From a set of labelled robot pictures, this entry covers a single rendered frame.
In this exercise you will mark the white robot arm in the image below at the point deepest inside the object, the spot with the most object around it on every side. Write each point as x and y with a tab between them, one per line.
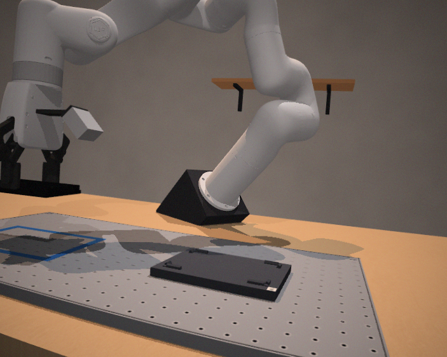
46	32

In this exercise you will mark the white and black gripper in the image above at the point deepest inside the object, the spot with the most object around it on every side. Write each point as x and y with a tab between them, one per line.
26	129

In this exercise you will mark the blue tape outline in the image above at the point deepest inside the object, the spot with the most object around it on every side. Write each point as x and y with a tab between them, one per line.
53	256

